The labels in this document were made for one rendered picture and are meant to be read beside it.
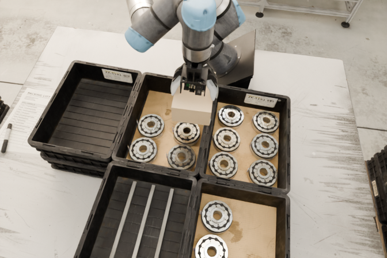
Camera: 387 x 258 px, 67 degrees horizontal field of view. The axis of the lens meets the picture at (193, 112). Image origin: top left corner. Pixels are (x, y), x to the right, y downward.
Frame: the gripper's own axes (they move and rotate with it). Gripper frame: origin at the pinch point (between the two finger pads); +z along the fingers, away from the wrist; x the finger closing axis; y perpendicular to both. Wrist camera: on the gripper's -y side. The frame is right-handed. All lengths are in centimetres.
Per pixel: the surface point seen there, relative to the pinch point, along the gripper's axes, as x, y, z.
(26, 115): -76, -5, 40
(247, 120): 22.1, -9.9, 27.0
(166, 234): -3.1, 38.1, 26.8
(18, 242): -56, 45, 40
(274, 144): 32.1, 1.6, 24.0
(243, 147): 20.6, 3.1, 26.9
